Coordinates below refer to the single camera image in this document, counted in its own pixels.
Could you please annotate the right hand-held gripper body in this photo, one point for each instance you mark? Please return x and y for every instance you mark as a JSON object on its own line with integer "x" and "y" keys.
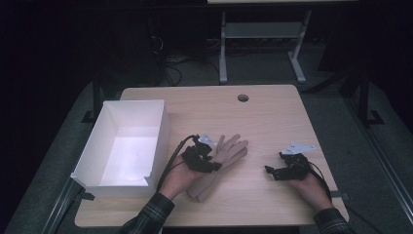
{"x": 295, "y": 165}

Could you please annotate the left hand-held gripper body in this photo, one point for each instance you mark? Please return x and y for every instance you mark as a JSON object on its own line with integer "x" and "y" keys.
{"x": 195, "y": 157}

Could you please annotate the beige glove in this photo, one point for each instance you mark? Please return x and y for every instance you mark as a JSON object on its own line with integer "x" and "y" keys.
{"x": 229, "y": 152}

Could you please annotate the person's left hand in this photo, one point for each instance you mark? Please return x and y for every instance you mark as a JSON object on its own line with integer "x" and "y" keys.
{"x": 180, "y": 180}

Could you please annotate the person's right hand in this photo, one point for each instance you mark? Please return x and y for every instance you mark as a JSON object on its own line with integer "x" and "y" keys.
{"x": 311, "y": 193}

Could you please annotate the white open box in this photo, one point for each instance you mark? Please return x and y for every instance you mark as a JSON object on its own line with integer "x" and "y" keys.
{"x": 130, "y": 156}

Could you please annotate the dark metal stand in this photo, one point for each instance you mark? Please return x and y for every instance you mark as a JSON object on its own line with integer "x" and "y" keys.
{"x": 364, "y": 97}
{"x": 96, "y": 97}

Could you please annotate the black table bracket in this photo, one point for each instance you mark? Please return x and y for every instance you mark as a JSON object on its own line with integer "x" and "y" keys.
{"x": 87, "y": 196}
{"x": 341, "y": 195}

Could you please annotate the aluminium rail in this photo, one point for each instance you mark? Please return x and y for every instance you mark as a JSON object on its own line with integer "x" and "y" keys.
{"x": 383, "y": 169}
{"x": 60, "y": 208}

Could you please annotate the white metal frame desk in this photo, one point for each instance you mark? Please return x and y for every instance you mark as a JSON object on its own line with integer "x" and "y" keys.
{"x": 263, "y": 30}

